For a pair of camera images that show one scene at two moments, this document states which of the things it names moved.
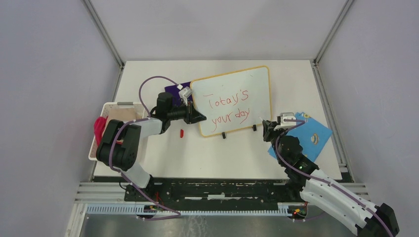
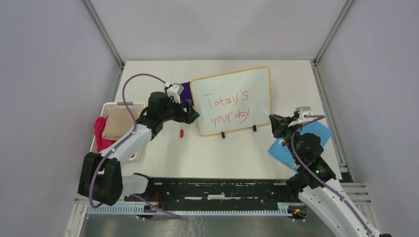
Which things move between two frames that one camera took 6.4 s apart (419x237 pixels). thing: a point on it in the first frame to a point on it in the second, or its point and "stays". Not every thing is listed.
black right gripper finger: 268,131 to 278,127
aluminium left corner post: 106,35 stays
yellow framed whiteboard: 232,101 stays
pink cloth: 99,124 stays
